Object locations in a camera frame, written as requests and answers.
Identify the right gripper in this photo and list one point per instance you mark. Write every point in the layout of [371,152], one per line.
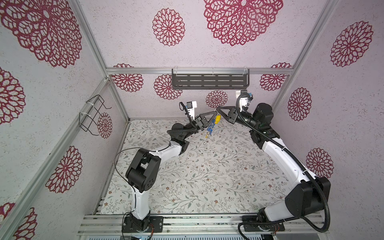
[233,111]

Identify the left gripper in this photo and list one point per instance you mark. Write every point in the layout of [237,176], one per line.
[202,122]

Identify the yellow key tag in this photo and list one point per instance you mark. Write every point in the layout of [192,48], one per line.
[217,119]

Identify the blue key tag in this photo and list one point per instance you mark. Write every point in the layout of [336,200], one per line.
[211,127]

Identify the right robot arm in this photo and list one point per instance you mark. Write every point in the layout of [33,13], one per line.
[308,192]

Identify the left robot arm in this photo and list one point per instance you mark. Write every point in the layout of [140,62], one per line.
[143,170]

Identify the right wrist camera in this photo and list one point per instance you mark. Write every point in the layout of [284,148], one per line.
[244,102]

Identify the grey slotted wall shelf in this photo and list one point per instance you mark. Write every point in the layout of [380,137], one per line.
[210,81]

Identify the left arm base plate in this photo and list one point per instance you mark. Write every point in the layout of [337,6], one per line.
[148,225]

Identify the black wire wall basket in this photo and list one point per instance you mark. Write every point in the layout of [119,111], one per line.
[96,120]

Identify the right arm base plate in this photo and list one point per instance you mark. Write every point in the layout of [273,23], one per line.
[253,224]

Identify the aluminium front rail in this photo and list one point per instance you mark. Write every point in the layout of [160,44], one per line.
[173,224]

